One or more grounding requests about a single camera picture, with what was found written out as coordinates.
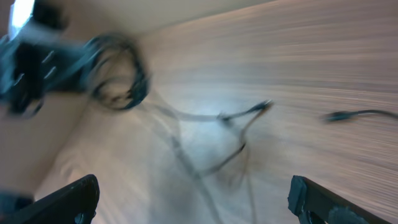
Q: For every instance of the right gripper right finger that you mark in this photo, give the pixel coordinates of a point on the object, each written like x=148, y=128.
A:
x=313, y=204

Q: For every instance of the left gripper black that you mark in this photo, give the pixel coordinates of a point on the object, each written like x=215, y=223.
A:
x=26, y=70

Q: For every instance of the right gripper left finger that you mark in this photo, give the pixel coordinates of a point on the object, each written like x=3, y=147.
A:
x=73, y=203

